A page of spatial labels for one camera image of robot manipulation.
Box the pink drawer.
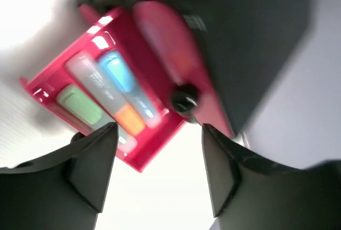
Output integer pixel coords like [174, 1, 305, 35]
[133, 0, 235, 138]
[19, 5, 184, 172]

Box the blue highlighter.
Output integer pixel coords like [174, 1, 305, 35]
[99, 51, 161, 128]

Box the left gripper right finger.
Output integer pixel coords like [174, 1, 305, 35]
[202, 124, 340, 229]

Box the black drawer cabinet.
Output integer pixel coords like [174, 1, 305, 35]
[76, 0, 311, 134]

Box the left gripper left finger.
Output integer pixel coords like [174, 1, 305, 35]
[1, 122, 118, 229]

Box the green highlighter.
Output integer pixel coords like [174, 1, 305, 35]
[56, 84, 137, 154]

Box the orange white highlighter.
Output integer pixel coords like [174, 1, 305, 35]
[66, 53, 145, 136]

